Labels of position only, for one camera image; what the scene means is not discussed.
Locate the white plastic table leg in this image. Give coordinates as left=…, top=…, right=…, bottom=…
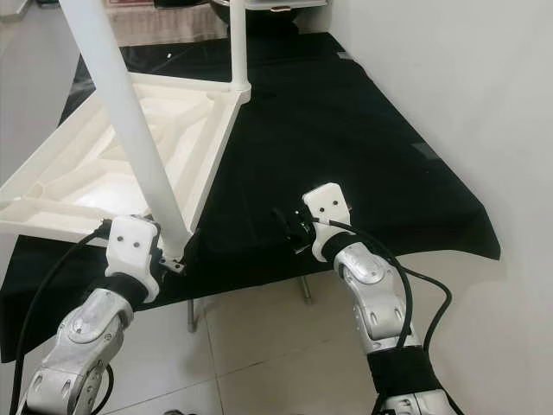
left=59, top=0, right=193, bottom=262
left=227, top=0, right=251, bottom=94

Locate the black table cloth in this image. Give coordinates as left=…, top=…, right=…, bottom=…
left=0, top=33, right=502, bottom=364

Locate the woven wicker bench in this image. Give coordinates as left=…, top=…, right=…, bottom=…
left=108, top=4, right=226, bottom=48

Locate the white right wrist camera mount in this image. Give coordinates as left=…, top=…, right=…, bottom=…
left=302, top=183, right=353, bottom=263

